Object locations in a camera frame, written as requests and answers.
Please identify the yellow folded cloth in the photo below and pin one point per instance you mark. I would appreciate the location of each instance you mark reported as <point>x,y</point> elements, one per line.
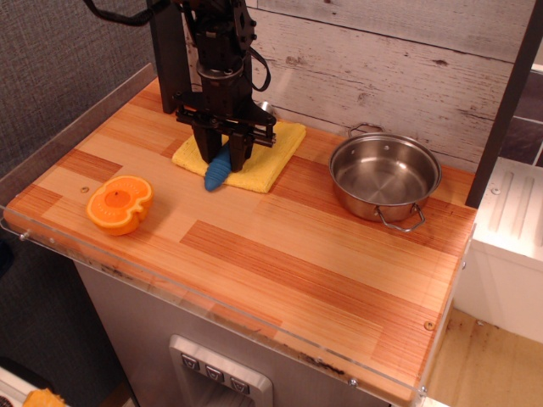
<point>261,170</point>

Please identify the clear acrylic table guard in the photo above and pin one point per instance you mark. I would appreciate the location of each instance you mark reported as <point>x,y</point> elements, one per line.
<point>365,302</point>

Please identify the white toy sink counter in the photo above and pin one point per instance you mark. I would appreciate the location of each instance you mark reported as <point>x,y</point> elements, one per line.
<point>501,279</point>

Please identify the yellow object bottom left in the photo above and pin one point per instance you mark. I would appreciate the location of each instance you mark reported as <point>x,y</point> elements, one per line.
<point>43,398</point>

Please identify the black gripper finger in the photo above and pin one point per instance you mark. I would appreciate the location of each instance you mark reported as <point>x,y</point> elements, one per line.
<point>209,141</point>
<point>240,149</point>

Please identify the dark vertical post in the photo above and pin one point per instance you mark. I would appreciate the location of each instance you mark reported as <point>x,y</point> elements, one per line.
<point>513,92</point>

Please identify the orange half toy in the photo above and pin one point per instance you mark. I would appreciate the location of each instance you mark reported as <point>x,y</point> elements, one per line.
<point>120,205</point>

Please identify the stainless steel pot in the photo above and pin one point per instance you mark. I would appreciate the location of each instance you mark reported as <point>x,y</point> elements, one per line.
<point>384,177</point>

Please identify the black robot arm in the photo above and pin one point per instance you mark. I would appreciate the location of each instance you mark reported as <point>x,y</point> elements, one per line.
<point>222,32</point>

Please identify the grey toy fridge cabinet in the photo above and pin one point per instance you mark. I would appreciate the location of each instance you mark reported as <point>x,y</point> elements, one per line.
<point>140,325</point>

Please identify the silver dispenser button panel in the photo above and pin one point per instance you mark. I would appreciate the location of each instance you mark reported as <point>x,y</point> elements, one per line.
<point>207,378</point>

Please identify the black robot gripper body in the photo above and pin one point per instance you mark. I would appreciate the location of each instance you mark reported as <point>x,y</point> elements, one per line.
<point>225,106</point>

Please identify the blue handled metal spoon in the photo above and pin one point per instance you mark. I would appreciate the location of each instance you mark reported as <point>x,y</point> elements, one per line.
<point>218,174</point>

